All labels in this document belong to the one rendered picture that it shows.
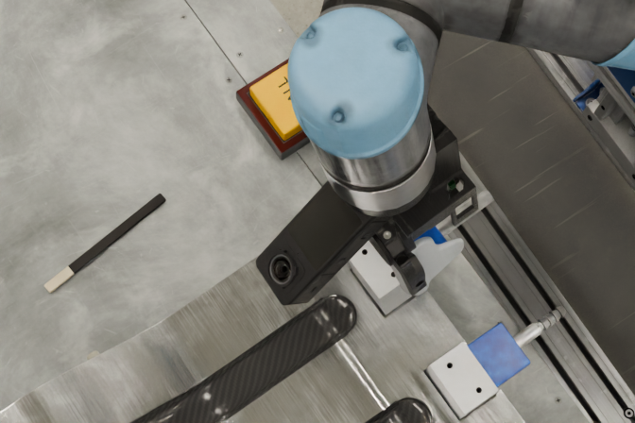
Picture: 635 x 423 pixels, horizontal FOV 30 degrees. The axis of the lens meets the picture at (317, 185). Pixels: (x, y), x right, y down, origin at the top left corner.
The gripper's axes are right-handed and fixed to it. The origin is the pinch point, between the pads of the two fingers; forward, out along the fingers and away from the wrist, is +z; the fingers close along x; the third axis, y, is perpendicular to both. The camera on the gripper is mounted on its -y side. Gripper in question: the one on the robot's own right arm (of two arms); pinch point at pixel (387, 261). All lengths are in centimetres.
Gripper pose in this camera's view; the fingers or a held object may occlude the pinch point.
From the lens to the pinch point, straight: 98.6
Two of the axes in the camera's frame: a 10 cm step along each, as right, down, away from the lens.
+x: -5.6, -7.4, 3.7
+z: 1.6, 3.3, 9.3
